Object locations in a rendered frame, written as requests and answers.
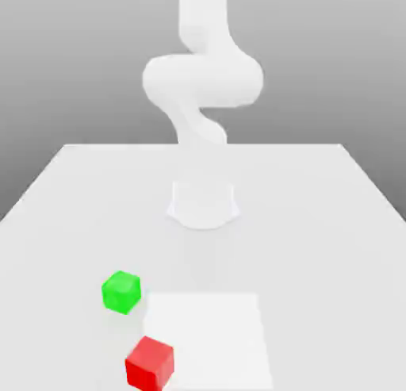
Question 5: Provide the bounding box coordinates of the small green cube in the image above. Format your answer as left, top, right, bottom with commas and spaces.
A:
101, 270, 142, 316

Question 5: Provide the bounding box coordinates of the small red cube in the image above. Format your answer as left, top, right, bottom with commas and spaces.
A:
124, 335, 176, 391

